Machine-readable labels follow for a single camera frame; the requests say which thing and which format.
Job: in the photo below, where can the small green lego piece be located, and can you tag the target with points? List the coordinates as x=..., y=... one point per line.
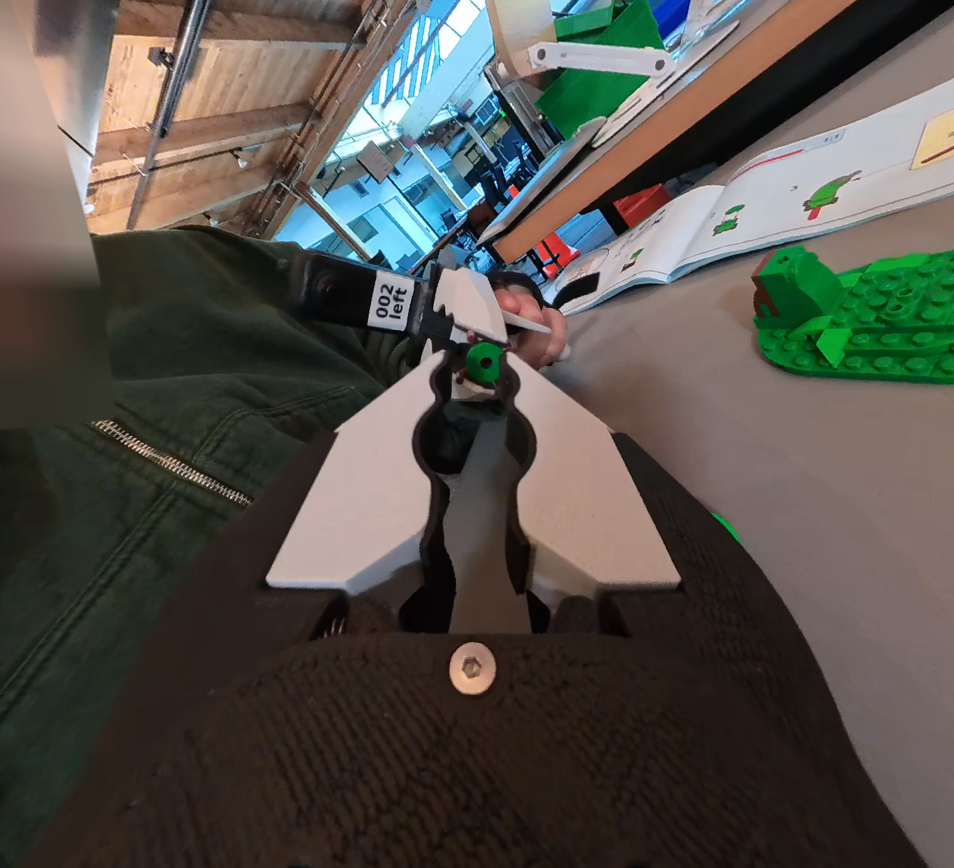
x=727, y=527

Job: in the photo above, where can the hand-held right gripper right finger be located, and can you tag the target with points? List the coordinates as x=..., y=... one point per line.
x=596, y=510

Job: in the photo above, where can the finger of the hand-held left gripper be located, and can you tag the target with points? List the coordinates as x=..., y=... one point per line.
x=525, y=321
x=473, y=301

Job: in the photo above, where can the lego instruction booklet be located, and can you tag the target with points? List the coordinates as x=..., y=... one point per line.
x=782, y=212

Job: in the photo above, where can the person's left forearm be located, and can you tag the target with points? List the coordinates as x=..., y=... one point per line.
x=387, y=354

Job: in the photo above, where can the grey closed laptop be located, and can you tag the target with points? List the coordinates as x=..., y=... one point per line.
x=536, y=182

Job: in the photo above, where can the person's green jacket torso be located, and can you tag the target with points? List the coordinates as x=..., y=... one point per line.
x=149, y=398

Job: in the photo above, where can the person's left hand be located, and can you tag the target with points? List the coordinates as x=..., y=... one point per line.
x=525, y=301

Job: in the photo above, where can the green plastic bin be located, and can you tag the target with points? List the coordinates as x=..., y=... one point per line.
x=589, y=93

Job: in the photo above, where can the red box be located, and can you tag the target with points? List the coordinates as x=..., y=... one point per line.
x=641, y=205

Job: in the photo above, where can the orange traffic cone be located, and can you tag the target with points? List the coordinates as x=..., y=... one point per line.
x=555, y=257

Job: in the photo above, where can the green lego plate build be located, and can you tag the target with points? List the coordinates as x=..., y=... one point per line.
x=879, y=316

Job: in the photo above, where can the green and brown lego assembly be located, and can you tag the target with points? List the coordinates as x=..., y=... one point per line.
x=483, y=361

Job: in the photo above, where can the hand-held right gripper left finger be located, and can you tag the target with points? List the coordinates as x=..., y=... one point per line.
x=350, y=510

